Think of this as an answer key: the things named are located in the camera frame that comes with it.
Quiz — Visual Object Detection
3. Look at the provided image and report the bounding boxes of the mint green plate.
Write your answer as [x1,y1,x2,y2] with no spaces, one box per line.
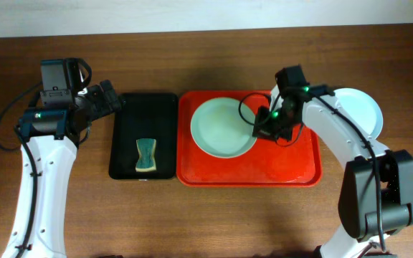
[190,97,257,158]

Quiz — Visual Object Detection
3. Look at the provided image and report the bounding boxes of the green and yellow sponge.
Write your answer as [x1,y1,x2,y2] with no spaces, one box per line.
[136,138,156,172]

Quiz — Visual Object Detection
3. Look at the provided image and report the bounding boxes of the light blue plate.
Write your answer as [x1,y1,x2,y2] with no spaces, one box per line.
[334,88,384,139]

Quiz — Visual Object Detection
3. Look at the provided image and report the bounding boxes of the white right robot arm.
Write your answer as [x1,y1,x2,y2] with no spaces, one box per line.
[253,85,413,257]

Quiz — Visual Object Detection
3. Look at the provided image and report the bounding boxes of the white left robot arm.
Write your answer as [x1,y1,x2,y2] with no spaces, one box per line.
[3,80,123,257]

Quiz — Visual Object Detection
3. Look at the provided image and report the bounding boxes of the red plastic tray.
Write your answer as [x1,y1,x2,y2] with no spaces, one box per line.
[176,90,323,187]

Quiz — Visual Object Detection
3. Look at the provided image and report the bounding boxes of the black plastic tray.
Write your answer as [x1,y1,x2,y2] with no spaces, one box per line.
[108,92,179,180]

